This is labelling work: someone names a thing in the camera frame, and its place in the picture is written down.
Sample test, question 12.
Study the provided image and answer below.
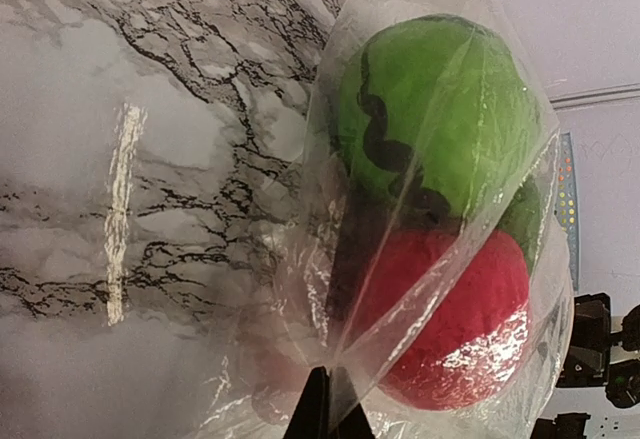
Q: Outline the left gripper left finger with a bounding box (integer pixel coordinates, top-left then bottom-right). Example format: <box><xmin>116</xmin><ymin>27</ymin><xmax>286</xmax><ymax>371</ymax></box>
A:
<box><xmin>283</xmin><ymin>367</ymin><xmax>330</xmax><ymax>439</ymax></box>

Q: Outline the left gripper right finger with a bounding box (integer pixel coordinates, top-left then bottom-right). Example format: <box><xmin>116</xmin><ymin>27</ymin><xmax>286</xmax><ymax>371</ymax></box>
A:
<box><xmin>331</xmin><ymin>388</ymin><xmax>373</xmax><ymax>439</ymax></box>

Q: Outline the pink fake dragon fruit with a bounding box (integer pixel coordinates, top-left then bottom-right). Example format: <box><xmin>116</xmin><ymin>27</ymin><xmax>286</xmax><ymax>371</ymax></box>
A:
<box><xmin>354</xmin><ymin>230</ymin><xmax>529</xmax><ymax>411</ymax></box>

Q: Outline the clear zip top bag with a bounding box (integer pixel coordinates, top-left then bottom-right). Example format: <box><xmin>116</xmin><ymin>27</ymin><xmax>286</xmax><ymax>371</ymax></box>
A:
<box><xmin>198</xmin><ymin>0</ymin><xmax>574</xmax><ymax>438</ymax></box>

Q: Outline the dark green fake vegetable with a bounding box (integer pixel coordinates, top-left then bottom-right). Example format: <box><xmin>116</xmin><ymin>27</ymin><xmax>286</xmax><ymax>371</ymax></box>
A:
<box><xmin>497</xmin><ymin>177</ymin><xmax>541</xmax><ymax>274</ymax></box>

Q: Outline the light blue perforated basket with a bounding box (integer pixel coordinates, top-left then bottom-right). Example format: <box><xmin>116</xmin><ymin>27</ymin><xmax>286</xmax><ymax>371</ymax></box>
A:
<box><xmin>555</xmin><ymin>132</ymin><xmax>580</xmax><ymax>294</ymax></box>

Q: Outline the right aluminium frame post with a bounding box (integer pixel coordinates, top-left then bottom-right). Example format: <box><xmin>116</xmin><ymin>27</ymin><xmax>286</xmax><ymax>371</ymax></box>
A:
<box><xmin>550</xmin><ymin>83</ymin><xmax>640</xmax><ymax>111</ymax></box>

